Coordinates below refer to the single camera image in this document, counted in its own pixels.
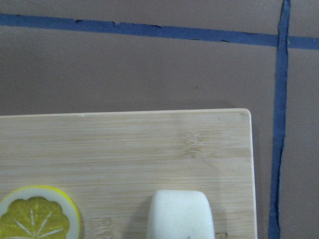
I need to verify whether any bamboo cutting board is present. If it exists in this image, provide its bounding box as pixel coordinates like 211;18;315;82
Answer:
0;109;257;239

